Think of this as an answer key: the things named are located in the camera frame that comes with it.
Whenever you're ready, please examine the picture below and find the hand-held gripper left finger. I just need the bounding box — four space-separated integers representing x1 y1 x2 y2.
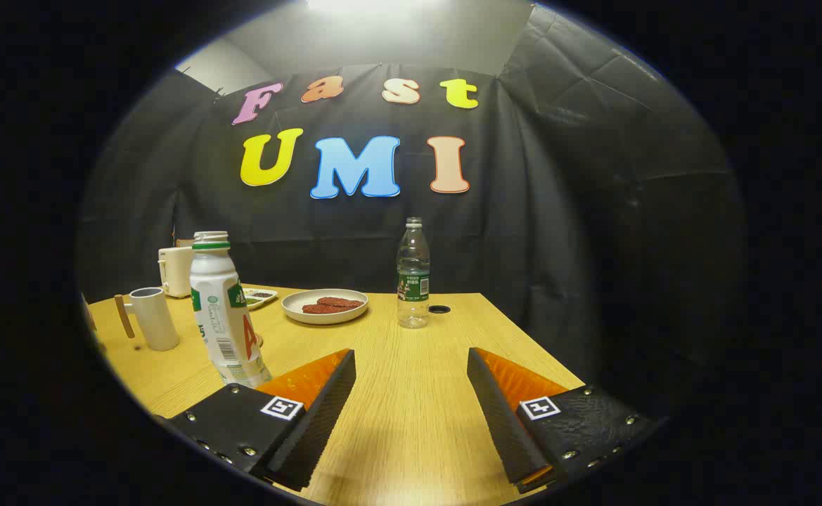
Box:
165 348 357 493

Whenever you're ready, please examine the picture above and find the white cup with wooden handle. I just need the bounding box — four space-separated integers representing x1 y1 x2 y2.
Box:
114 287 181 352

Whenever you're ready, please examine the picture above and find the wooden table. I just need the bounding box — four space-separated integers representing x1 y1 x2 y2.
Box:
82 285 587 506

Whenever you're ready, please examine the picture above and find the clear plastic water bottle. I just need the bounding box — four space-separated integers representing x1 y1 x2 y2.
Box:
397 217 431 330

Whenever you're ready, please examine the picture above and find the white round plate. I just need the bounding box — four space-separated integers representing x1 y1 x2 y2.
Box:
281 289 369 325

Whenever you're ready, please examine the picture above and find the small white divided dish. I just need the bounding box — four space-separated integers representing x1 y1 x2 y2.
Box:
242 287 278 311

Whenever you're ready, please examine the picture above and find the white juice bottle green label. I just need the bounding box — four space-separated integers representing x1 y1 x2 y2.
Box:
190 231 273 389

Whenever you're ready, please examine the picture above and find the black backdrop cloth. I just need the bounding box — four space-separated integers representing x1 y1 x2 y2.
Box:
77 7 745 401

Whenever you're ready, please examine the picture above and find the cream toaster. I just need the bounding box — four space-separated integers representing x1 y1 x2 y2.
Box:
158 246 195 299

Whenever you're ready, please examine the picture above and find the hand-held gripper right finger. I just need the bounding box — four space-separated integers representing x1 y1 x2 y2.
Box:
467 347 664 495

